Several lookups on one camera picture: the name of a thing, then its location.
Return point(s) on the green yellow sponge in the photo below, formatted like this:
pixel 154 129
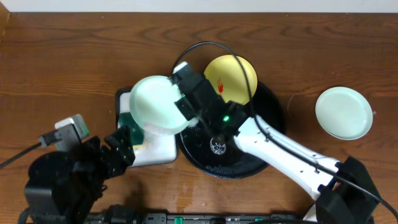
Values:
pixel 136 133

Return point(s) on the black rectangular soap tray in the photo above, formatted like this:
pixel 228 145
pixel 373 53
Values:
pixel 156 149

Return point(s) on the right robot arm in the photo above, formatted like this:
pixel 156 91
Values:
pixel 343 191

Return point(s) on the yellow plate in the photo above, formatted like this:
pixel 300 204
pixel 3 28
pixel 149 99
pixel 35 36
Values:
pixel 227 78

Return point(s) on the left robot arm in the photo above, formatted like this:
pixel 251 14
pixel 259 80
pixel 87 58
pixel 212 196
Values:
pixel 63 185

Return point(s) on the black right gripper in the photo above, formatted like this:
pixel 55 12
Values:
pixel 184 106

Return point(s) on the pale green plate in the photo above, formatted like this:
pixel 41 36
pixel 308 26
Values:
pixel 152 106
pixel 344 113

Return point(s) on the round black tray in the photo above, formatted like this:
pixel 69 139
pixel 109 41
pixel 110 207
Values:
pixel 239 157

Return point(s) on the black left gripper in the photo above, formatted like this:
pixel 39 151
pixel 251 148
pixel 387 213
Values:
pixel 116 149

